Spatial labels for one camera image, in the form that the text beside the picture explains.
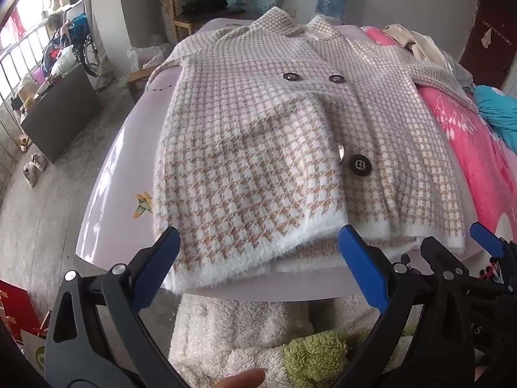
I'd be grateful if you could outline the wooden chair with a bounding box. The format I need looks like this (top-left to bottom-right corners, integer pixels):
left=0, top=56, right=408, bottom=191
left=167, top=0, right=247, bottom=43

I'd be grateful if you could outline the white green fluffy clothing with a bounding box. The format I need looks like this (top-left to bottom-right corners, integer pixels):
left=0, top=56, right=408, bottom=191
left=167, top=291, right=421, bottom=388

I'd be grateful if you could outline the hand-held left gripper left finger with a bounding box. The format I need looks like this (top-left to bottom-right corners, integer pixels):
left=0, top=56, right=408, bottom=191
left=44, top=226, right=190, bottom=388

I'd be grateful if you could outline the clear plastic bag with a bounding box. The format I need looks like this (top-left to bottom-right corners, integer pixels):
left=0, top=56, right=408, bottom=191
left=127, top=44, right=174, bottom=69

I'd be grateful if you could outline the wheelchair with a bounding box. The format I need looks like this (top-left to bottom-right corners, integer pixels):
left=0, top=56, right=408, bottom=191
left=69, top=16, right=101, bottom=77

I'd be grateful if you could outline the grey cloth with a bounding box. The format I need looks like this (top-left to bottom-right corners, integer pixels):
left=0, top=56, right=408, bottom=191
left=442, top=50, right=475, bottom=90

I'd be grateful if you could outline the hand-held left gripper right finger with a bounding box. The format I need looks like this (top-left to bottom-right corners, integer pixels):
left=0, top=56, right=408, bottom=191
left=338, top=224, right=481, bottom=388

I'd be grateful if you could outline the person's left hand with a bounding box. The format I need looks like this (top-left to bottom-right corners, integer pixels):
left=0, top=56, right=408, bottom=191
left=213, top=368, right=266, bottom=388

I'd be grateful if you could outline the blue bag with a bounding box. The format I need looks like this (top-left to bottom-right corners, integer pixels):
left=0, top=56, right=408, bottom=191
left=70, top=14, right=88, bottom=40

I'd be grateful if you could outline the pink floral blanket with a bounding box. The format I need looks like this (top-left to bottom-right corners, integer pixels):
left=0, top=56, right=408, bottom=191
left=361, top=26, right=517, bottom=259

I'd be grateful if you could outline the metal railing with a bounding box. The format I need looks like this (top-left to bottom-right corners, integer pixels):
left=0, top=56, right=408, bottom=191
left=0, top=24, right=53, bottom=138

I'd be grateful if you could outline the beige clothes pile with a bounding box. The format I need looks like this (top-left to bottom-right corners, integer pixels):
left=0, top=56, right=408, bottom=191
left=382, top=24, right=449, bottom=69

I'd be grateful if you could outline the red box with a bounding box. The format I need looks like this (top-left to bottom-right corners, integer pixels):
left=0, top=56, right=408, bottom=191
left=0, top=279, right=43, bottom=340

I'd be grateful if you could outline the white bag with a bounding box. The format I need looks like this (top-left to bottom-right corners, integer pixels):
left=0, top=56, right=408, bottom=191
left=52, top=44, right=77, bottom=77

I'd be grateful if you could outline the black bag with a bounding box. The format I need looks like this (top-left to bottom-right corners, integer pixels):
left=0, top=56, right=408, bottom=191
left=183, top=0, right=229, bottom=13

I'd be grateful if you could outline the small wooden stool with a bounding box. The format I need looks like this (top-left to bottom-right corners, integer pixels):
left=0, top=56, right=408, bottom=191
left=127, top=67, right=162, bottom=103

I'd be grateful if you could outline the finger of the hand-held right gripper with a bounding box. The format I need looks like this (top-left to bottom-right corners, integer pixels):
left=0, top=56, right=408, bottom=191
left=470, top=221, right=517, bottom=287
left=420, top=238, right=465, bottom=277

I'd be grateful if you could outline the red hanging cloth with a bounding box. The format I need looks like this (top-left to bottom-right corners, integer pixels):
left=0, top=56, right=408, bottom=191
left=8, top=8, right=27, bottom=35

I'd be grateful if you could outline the dark flat board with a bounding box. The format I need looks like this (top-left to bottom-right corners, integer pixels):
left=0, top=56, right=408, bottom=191
left=20, top=65, right=103, bottom=164

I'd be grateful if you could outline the brown door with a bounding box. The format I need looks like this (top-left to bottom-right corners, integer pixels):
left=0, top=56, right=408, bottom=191
left=460, top=0, right=517, bottom=90

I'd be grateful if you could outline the beige white houndstooth coat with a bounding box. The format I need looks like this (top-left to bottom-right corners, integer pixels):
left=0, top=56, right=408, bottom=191
left=145, top=7, right=481, bottom=294

